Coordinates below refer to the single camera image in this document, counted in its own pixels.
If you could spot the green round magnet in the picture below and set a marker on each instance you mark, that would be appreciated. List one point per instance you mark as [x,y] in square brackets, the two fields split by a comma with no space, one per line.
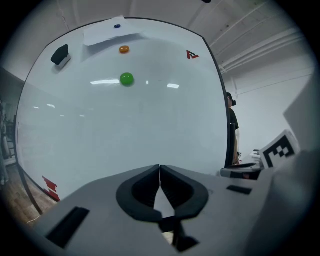
[126,79]

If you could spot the white ceiling pipes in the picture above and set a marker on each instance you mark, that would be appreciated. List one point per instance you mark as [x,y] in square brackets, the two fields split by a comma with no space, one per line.
[262,47]

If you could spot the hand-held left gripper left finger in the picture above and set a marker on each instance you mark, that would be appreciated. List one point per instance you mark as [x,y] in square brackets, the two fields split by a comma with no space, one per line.
[125,197]

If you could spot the black head-mounted camera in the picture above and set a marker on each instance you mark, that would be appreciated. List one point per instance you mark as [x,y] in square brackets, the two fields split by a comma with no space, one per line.
[206,0]

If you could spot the black object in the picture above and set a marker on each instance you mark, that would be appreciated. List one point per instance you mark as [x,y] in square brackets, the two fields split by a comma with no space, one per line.
[60,54]

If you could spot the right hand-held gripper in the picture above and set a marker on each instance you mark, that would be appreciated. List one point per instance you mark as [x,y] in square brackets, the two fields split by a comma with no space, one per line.
[280,150]

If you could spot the orange round magnet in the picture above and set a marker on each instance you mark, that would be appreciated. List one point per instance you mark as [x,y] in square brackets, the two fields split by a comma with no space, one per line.
[124,49]

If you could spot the white table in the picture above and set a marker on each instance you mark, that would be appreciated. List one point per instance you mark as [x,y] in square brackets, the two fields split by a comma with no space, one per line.
[253,157]

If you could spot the white paper sheet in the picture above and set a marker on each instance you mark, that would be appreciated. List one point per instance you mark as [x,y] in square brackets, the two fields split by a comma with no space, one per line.
[112,33]

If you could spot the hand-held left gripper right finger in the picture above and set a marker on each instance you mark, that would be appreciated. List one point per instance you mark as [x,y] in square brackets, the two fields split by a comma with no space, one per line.
[200,197]

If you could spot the white rolling whiteboard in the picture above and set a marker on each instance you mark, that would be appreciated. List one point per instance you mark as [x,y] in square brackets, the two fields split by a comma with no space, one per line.
[100,125]

